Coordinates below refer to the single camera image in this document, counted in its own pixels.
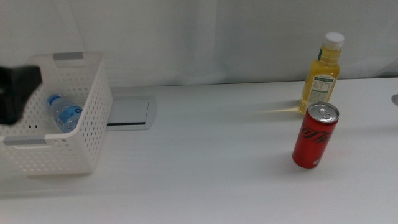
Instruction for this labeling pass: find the red cola can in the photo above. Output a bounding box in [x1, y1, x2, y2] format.
[292, 101, 340, 170]

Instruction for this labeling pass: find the clear blue-label water bottle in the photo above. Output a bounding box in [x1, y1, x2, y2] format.
[46, 93, 84, 134]

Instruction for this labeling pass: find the yellow tea bottle white cap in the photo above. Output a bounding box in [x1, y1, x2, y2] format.
[298, 32, 345, 115]

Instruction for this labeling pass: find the white backdrop curtain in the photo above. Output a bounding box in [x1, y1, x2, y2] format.
[0, 0, 398, 91]

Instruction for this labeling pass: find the white perforated plastic basket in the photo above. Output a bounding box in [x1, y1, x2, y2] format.
[0, 51, 114, 176]

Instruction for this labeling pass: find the silver rectangular table cable hatch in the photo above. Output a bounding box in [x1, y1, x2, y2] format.
[106, 95, 158, 132]

